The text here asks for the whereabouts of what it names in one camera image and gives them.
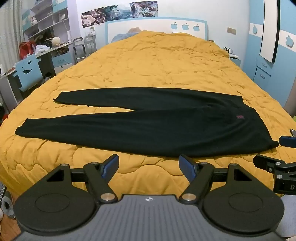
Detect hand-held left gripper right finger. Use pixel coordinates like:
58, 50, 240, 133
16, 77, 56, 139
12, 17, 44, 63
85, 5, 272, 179
179, 154, 253, 203

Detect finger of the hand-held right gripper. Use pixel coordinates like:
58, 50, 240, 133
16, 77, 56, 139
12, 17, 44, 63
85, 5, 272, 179
278, 136, 296, 148
253, 154, 283, 174

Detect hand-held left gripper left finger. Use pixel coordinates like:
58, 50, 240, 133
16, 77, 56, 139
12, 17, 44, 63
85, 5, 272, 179
45, 154, 120, 203

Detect black pants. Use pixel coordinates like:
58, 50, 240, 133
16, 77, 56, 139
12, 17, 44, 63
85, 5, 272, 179
14, 87, 279, 158

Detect blue wardrobe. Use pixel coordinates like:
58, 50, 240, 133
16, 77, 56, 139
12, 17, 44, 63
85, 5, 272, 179
245, 0, 296, 114

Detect blue nightstand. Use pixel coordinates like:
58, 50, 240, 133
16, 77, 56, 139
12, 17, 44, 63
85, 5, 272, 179
228, 55, 242, 68

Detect yellow quilt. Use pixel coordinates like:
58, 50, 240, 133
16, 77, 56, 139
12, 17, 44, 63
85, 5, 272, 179
0, 31, 296, 197

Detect grey trolley cart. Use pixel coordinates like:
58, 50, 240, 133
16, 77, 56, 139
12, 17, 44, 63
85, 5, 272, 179
73, 35, 97, 63

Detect blue face chair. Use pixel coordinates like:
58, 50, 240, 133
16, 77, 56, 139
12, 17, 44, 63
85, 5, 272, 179
12, 56, 43, 92

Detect blue pillow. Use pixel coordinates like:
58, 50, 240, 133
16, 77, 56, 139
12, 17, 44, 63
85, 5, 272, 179
110, 27, 140, 43

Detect white desk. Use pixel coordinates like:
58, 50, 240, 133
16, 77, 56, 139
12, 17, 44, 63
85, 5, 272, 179
0, 41, 75, 106

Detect white plastic bag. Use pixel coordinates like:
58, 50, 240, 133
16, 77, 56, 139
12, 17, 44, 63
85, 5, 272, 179
35, 44, 51, 53

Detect red bag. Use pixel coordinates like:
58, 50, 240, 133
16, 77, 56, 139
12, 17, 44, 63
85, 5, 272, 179
19, 42, 37, 59

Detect blue and white headboard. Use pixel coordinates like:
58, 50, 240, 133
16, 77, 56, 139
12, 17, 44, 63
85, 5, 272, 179
105, 17, 208, 45

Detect white curtain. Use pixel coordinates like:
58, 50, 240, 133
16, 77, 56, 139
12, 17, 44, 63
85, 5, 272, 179
0, 6, 24, 77

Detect wall mirror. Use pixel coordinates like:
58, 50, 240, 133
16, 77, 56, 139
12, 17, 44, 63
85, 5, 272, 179
259, 0, 282, 64

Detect wide figure wall poster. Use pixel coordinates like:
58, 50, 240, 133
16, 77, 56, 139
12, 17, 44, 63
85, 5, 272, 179
81, 6, 127, 29

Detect small blue wall poster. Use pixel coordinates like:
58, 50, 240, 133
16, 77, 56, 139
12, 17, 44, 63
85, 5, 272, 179
129, 1, 158, 18

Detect white and blue wall shelf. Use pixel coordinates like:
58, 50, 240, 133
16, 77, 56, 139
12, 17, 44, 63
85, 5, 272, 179
21, 0, 70, 45

